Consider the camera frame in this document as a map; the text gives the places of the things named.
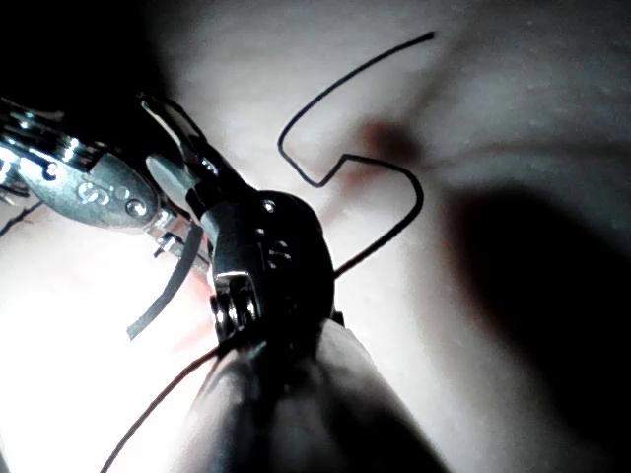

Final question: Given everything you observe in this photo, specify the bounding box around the left arm needle driver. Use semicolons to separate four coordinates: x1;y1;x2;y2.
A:
0;98;165;230

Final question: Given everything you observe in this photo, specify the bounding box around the left arm needle driver jaw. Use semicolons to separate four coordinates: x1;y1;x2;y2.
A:
147;211;209;271

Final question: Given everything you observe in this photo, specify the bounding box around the right arm needle driver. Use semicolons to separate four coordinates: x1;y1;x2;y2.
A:
199;189;345;349

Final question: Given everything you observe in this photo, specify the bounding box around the right arm needle driver jaw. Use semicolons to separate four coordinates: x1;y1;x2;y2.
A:
146;155;192;202
140;94;252;218

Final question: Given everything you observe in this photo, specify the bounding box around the curved steel needle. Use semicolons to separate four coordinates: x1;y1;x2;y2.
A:
126;224;204;342

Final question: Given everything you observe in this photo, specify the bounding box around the black thread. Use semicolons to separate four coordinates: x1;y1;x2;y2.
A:
0;32;438;473

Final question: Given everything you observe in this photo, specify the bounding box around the tissue pad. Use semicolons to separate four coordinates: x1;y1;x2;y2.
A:
0;0;631;473

